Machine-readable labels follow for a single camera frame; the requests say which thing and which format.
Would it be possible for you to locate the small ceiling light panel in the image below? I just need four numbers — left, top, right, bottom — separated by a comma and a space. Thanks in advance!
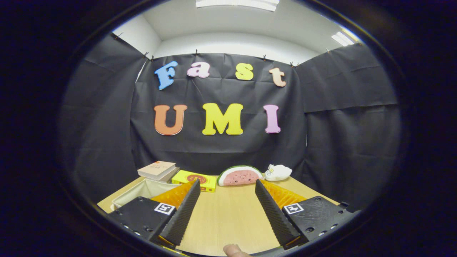
331, 31, 355, 47

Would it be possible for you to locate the watermelon slice plush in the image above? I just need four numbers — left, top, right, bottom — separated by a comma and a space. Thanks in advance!
217, 165, 263, 187

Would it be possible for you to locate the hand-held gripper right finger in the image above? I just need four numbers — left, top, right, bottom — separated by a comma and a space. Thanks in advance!
255, 179, 354, 250

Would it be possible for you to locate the grey cover book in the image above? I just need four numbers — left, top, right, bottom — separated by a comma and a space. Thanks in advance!
157, 167, 180, 183

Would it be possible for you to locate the white plush toy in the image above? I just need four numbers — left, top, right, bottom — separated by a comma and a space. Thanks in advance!
265, 164, 292, 181

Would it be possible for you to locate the beige cover book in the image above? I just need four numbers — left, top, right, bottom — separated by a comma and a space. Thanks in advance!
137, 161, 177, 178

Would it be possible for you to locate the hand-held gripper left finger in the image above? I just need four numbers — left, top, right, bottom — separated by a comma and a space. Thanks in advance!
106, 179, 201, 247

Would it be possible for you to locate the long ceiling light panel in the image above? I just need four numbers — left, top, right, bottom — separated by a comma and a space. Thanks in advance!
196, 0, 280, 12

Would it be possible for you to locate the yellow book with red circle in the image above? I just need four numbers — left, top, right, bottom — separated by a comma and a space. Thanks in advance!
172, 170, 217, 193

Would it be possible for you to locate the beige fabric storage box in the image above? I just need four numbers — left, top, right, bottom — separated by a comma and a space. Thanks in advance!
111, 178, 182, 211

